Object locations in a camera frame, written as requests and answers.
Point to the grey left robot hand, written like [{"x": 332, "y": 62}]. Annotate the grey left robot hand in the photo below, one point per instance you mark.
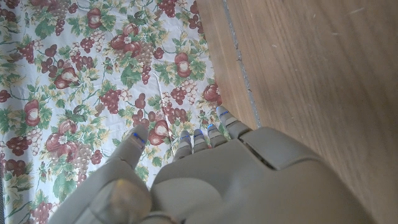
[{"x": 248, "y": 186}]

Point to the floral fruit print backdrop cloth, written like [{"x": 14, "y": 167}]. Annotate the floral fruit print backdrop cloth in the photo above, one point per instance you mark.
[{"x": 93, "y": 77}]

